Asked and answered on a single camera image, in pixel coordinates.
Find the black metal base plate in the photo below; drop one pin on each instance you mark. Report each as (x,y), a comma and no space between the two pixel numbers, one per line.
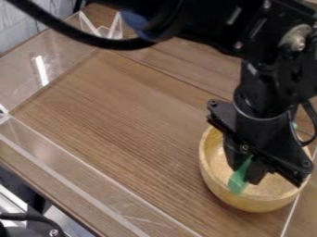
(44,226)

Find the brown wooden bowl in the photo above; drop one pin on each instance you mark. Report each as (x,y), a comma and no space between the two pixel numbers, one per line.
(262,198)

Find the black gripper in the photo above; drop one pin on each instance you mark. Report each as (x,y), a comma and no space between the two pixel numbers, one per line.
(232,121)

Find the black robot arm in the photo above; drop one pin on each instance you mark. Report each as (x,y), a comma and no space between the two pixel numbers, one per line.
(272,35)

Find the green rectangular block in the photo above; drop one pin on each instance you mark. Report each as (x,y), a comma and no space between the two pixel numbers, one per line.
(240,180)

